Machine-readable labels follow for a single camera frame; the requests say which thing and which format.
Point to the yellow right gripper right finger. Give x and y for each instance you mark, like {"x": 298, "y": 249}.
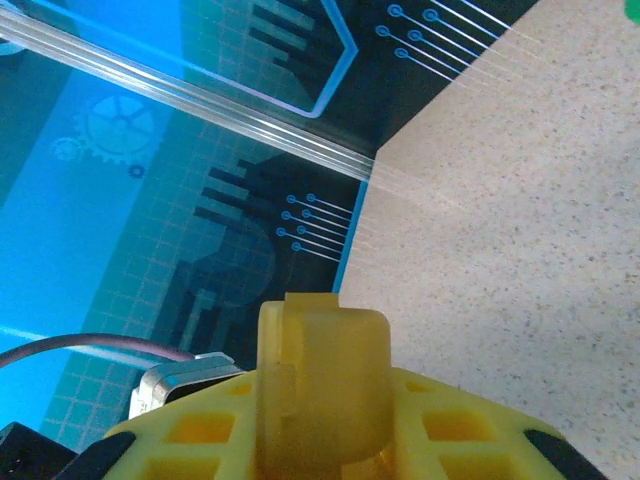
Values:
{"x": 360, "y": 380}

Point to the white bottle green cap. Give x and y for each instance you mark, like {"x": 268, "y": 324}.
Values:
{"x": 634, "y": 9}

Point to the aluminium frame post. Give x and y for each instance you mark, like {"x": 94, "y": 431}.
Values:
{"x": 200, "y": 104}

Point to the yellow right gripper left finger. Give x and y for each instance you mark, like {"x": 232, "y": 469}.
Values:
{"x": 280, "y": 380}

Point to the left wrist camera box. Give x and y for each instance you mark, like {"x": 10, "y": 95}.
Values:
{"x": 175, "y": 380}

